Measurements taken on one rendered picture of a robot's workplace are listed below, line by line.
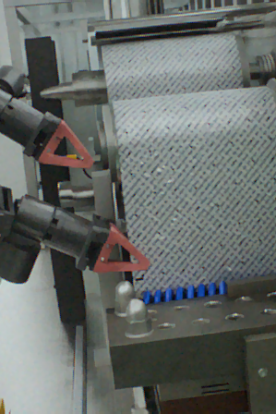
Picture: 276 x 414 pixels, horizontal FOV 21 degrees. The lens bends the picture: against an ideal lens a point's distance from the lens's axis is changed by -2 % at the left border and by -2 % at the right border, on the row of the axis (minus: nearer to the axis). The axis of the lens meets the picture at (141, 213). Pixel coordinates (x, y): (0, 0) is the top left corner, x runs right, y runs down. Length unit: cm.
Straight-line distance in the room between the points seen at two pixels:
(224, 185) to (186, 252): 11
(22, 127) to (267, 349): 47
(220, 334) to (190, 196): 24
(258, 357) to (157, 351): 12
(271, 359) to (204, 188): 29
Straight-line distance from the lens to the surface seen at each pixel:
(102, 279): 120
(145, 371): 95
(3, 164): 672
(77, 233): 108
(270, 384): 96
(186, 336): 94
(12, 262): 111
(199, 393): 98
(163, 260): 112
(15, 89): 118
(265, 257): 114
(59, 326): 146
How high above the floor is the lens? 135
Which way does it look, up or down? 10 degrees down
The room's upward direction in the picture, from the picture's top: 6 degrees counter-clockwise
